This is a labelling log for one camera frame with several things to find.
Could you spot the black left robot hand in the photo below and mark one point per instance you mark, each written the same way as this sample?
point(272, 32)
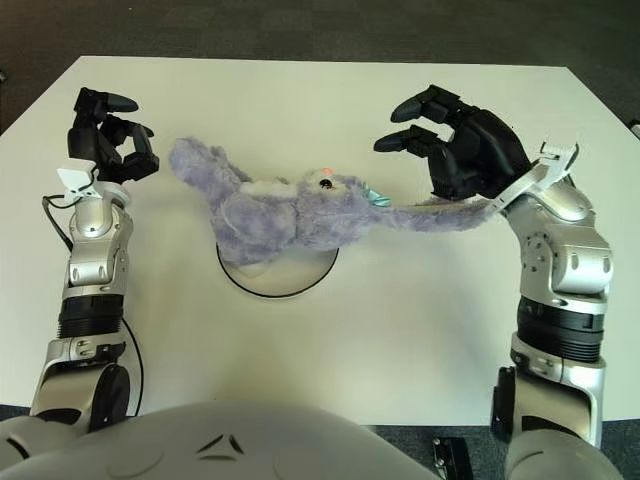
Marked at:
point(107, 150)

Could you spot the grey robot torso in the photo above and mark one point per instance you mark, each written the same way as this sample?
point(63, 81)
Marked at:
point(225, 445)

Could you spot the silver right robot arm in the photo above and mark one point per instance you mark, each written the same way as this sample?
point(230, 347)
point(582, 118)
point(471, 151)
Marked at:
point(560, 270)

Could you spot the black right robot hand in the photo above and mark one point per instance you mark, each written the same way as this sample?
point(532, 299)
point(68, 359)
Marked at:
point(475, 155)

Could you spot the black bracket with screws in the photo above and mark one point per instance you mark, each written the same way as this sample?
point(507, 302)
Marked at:
point(452, 460)

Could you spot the white plate with black rim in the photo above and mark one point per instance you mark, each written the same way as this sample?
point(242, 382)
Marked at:
point(280, 280)

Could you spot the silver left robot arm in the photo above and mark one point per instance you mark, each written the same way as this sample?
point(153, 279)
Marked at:
point(95, 260)

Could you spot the purple plush rabbit doll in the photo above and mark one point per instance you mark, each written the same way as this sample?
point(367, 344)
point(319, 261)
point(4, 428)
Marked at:
point(280, 215)

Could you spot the small dark floor object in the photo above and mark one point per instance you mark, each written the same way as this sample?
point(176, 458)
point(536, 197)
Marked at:
point(636, 126)

